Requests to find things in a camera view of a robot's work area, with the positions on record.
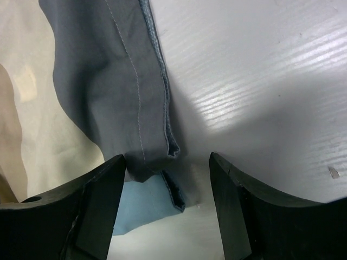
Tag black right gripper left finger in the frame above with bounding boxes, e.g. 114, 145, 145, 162
1, 155, 126, 259

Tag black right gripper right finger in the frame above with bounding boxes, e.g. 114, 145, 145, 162
209, 153, 346, 259

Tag striped blue beige cloth placemat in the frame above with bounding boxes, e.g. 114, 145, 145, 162
1, 1, 185, 235

